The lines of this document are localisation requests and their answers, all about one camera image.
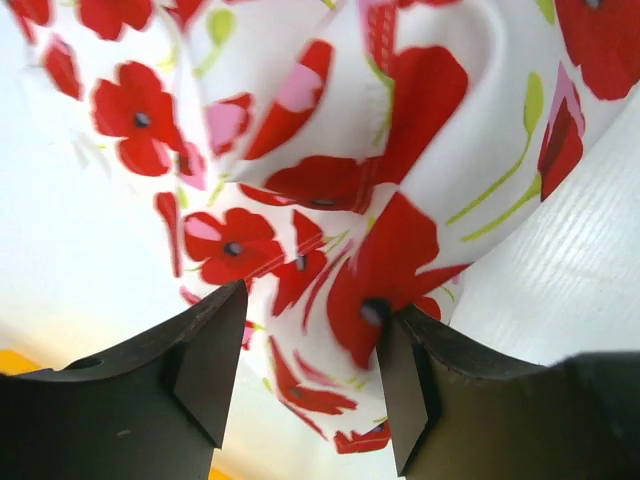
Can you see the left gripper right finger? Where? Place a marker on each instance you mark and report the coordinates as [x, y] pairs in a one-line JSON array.
[[460, 410]]

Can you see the white red poppy skirt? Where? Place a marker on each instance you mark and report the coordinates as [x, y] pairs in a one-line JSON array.
[[344, 159]]

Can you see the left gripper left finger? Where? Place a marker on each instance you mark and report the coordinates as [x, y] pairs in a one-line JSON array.
[[152, 407]]

